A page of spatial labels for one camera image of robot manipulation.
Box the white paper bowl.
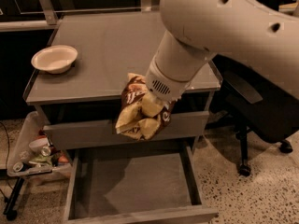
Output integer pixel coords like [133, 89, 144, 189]
[31, 45, 78, 74]

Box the metal rail with brackets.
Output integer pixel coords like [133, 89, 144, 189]
[0, 0, 160, 32]

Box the grey top drawer with knob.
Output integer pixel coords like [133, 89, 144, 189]
[44, 111, 209, 150]

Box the open grey middle drawer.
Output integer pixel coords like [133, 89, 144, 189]
[64, 144, 218, 224]

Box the black office chair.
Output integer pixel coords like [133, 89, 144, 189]
[211, 0, 299, 177]

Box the black bin stand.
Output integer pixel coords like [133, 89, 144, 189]
[3, 177, 24, 221]

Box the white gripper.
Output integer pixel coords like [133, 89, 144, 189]
[138, 59, 190, 140]

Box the brown chip bag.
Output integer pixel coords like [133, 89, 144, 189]
[115, 73, 175, 140]

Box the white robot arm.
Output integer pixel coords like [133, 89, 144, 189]
[146, 0, 299, 102]

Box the grey drawer cabinet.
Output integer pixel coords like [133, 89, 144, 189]
[22, 9, 224, 224]

